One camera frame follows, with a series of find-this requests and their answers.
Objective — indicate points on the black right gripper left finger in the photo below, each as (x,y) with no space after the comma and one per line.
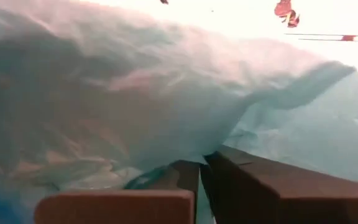
(120,208)

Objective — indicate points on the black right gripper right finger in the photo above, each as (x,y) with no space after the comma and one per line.
(275,193)

